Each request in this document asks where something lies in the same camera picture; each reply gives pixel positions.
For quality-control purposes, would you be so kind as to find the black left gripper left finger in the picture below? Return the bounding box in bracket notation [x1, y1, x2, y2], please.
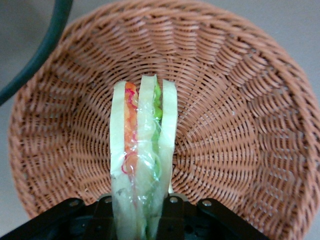
[0, 193, 115, 240]

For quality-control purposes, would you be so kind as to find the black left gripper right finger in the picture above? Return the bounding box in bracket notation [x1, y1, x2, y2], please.
[159, 194, 271, 240]

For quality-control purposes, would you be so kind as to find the triangle sandwich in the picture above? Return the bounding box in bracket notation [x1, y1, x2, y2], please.
[108, 73, 179, 240]

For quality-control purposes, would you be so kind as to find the round brown wicker basket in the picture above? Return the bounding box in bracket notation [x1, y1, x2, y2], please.
[8, 0, 318, 240]

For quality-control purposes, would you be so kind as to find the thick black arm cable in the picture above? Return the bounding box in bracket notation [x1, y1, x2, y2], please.
[0, 0, 74, 107]

